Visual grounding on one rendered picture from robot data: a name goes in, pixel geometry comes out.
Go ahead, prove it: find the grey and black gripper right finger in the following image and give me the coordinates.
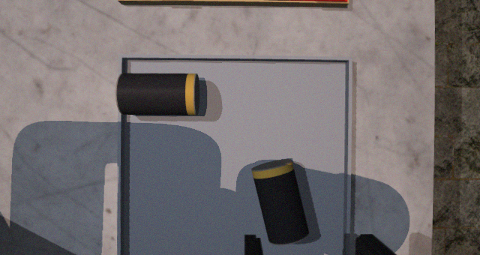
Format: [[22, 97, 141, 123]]
[[355, 234, 397, 255]]

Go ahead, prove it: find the black and gold battery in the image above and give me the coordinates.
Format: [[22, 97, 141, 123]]
[[115, 73, 200, 116], [251, 159, 309, 245]]

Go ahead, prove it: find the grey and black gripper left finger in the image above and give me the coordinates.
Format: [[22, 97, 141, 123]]
[[244, 235, 263, 255]]

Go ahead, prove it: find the grey square tray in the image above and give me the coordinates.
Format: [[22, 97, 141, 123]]
[[117, 54, 353, 255]]

